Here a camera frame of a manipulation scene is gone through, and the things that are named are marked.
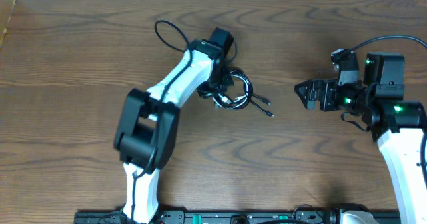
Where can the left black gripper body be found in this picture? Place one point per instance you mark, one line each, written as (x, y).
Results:
(217, 82)

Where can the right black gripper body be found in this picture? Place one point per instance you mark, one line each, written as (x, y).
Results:
(327, 94)

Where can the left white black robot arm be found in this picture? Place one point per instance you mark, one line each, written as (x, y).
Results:
(147, 130)

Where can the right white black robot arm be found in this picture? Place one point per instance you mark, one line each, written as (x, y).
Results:
(397, 126)

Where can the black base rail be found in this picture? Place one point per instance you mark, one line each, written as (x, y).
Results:
(186, 217)

